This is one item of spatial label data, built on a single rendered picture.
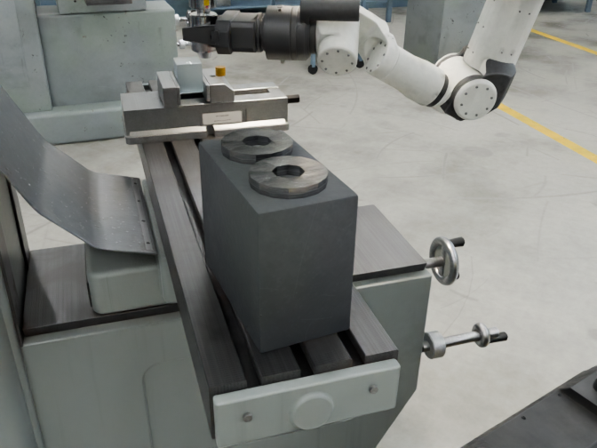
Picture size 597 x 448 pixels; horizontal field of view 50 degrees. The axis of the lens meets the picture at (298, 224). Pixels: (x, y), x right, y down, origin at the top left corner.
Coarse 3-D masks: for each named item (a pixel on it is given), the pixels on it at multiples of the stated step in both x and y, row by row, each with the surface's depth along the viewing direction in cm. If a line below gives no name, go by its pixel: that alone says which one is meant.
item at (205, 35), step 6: (186, 30) 107; (192, 30) 107; (198, 30) 107; (204, 30) 106; (210, 30) 106; (186, 36) 107; (192, 36) 107; (198, 36) 107; (204, 36) 107; (210, 36) 107; (198, 42) 107; (204, 42) 107; (210, 42) 107
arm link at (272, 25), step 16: (224, 16) 107; (240, 16) 108; (256, 16) 106; (272, 16) 104; (288, 16) 104; (224, 32) 103; (240, 32) 105; (256, 32) 106; (272, 32) 104; (288, 32) 104; (224, 48) 105; (240, 48) 106; (256, 48) 107; (272, 48) 106; (288, 48) 105
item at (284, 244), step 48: (240, 144) 79; (288, 144) 80; (240, 192) 71; (288, 192) 69; (336, 192) 71; (240, 240) 74; (288, 240) 69; (336, 240) 72; (240, 288) 78; (288, 288) 72; (336, 288) 75; (288, 336) 76
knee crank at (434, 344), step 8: (472, 328) 147; (480, 328) 144; (488, 328) 146; (496, 328) 146; (424, 336) 143; (432, 336) 141; (440, 336) 141; (448, 336) 144; (456, 336) 144; (464, 336) 144; (472, 336) 144; (480, 336) 145; (488, 336) 143; (496, 336) 146; (504, 336) 147; (424, 344) 141; (432, 344) 140; (440, 344) 140; (448, 344) 142; (456, 344) 143; (480, 344) 145; (488, 344) 144; (424, 352) 144; (432, 352) 140; (440, 352) 140
